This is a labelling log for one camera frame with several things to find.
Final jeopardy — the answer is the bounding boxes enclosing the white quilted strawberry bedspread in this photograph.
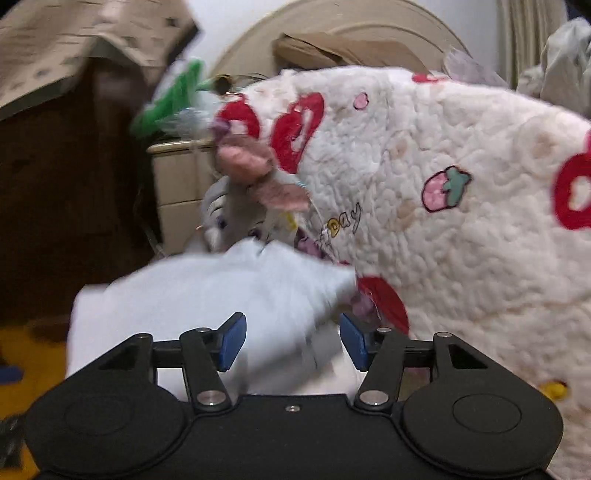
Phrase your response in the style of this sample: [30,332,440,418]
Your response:
[215,65,591,480]

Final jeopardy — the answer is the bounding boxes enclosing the grey plush toy pink ears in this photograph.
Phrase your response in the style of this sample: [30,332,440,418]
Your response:
[198,117,333,259]

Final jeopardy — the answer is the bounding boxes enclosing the dark wooden desk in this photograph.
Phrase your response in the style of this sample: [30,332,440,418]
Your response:
[0,69,162,324]

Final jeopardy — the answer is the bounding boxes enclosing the brown cardboard piece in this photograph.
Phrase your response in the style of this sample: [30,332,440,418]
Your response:
[274,32,430,75]

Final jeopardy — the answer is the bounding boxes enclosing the cream nightstand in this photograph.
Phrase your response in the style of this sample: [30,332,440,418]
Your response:
[148,138,232,257]

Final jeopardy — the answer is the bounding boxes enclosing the green plastic bag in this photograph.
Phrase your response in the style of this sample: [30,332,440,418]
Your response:
[129,58,218,139]

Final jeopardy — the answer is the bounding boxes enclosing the grey crumpled clothing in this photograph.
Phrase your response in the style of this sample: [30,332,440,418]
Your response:
[517,18,591,121]

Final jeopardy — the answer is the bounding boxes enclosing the cream bed frame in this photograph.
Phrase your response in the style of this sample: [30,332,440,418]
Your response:
[210,0,472,88]

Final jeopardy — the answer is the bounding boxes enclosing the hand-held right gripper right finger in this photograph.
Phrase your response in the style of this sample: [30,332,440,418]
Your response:
[339,312,492,411]

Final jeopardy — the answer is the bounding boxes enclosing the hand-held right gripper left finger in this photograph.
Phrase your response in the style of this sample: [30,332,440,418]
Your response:
[95,312,248,411]

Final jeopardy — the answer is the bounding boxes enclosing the beige curtain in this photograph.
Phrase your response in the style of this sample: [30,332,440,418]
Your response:
[496,0,568,90]

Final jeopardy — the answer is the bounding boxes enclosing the patterned tablecloth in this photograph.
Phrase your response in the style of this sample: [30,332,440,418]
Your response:
[0,0,199,121]

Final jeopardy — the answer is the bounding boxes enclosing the white printed t-shirt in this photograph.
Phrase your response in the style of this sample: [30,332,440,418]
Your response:
[65,237,358,398]

